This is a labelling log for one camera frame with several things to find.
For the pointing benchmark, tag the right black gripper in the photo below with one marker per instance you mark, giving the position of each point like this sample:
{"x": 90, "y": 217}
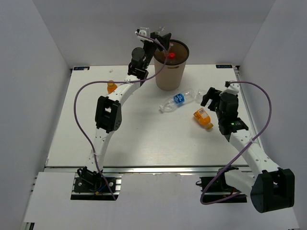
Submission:
{"x": 213, "y": 94}

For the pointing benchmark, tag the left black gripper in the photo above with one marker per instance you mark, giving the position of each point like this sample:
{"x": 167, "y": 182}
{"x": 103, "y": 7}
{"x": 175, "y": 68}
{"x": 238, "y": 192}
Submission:
{"x": 165, "y": 40}

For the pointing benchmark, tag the clear bottle blue label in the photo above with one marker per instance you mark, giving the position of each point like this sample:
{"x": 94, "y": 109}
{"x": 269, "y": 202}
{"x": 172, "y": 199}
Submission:
{"x": 185, "y": 97}

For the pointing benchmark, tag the small clear bottle red cap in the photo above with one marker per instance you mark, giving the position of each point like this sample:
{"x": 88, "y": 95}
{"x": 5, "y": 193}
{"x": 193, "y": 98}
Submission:
{"x": 169, "y": 54}

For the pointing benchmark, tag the orange juice bottle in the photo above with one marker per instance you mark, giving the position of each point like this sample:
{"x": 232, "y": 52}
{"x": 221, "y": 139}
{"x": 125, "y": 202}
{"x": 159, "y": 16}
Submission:
{"x": 111, "y": 86}
{"x": 203, "y": 119}

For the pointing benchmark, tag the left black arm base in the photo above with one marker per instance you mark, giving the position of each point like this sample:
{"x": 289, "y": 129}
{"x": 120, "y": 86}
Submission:
{"x": 92, "y": 186}

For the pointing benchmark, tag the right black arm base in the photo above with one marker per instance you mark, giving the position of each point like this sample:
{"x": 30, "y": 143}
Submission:
{"x": 217, "y": 191}

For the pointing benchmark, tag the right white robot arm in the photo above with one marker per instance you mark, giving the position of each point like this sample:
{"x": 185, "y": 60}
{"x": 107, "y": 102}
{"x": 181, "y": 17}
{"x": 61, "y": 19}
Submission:
{"x": 271, "y": 188}

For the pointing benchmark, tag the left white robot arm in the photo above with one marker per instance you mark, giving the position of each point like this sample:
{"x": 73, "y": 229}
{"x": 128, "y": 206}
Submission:
{"x": 108, "y": 115}

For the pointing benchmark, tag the brown cylindrical paper bin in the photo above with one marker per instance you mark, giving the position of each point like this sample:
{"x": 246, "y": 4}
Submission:
{"x": 169, "y": 78}

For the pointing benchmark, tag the blue sticker right corner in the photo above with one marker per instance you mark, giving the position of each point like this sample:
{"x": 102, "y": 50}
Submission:
{"x": 224, "y": 66}

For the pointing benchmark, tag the blue sticker corner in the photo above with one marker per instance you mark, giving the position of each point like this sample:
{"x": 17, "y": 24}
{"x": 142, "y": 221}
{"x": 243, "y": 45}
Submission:
{"x": 81, "y": 68}
{"x": 224, "y": 66}

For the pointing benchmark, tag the blue sticker left corner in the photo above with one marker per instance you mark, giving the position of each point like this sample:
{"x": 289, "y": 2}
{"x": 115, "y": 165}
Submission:
{"x": 81, "y": 68}

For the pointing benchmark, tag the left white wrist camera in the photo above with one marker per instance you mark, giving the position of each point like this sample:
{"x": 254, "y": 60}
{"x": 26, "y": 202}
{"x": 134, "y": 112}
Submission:
{"x": 143, "y": 33}

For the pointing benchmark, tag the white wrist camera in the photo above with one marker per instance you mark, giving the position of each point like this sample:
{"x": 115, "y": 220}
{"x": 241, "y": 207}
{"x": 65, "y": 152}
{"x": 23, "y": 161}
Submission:
{"x": 143, "y": 33}
{"x": 232, "y": 88}

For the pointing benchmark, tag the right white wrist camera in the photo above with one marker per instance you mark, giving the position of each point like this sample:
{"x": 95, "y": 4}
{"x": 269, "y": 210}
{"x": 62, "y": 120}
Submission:
{"x": 232, "y": 88}

